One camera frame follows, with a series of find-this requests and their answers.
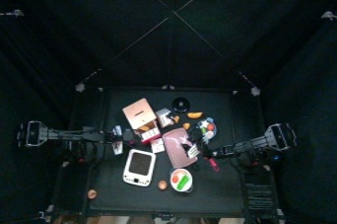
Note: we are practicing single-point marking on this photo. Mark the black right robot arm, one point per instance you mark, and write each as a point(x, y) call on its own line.
point(259, 142)

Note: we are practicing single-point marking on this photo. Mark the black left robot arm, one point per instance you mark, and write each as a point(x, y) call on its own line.
point(66, 134)

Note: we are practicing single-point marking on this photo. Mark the dark purple toy eggplant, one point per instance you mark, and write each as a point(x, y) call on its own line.
point(195, 134)

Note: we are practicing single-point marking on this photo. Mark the white and red toy drawer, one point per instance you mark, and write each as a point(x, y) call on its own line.
point(151, 134)

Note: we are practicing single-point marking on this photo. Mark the pink toy drawer cabinet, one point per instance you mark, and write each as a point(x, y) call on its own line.
point(139, 113)

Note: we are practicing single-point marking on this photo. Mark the white toy spatula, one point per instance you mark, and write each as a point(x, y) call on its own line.
point(194, 151)

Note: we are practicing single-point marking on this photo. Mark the pink rectangular tray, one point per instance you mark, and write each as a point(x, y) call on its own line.
point(178, 147)

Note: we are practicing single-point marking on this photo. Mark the small white paper slip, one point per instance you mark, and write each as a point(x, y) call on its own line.
point(118, 148)

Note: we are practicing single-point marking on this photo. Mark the white and red small card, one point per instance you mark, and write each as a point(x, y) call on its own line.
point(158, 146)

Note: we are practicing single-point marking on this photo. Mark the plate with colourful toy food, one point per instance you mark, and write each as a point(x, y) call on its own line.
point(207, 128)

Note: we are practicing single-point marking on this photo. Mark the small orange toy food piece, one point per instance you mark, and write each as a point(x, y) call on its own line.
point(187, 126)
point(177, 119)

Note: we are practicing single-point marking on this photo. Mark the small white toy box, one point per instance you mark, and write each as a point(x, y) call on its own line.
point(165, 117)

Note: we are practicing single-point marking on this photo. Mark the bowl with green toy vegetables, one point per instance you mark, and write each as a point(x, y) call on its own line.
point(182, 180)

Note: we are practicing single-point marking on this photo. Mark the white toy scale dark screen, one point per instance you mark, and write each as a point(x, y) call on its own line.
point(141, 167)

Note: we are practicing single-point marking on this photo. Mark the orange toy croissant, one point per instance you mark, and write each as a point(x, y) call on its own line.
point(195, 114)

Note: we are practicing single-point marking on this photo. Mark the brown toy egg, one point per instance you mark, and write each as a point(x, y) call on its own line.
point(93, 194)
point(163, 185)

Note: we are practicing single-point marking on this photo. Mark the black round bowl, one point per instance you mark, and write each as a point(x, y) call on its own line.
point(181, 105)

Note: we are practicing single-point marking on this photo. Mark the black panel with white label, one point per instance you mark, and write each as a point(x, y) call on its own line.
point(259, 198)

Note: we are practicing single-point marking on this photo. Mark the grey metal frame bracket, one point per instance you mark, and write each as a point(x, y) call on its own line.
point(255, 90)
point(18, 13)
point(169, 87)
point(81, 87)
point(328, 14)

